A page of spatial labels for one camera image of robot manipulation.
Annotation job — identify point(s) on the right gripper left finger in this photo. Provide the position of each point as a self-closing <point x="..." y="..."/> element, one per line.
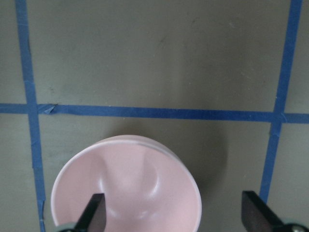
<point x="94" y="217"/>

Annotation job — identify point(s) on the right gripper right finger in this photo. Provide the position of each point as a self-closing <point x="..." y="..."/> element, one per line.
<point x="258" y="217"/>

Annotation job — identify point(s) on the pink bowl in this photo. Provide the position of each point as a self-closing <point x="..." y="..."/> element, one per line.
<point x="147" y="188"/>

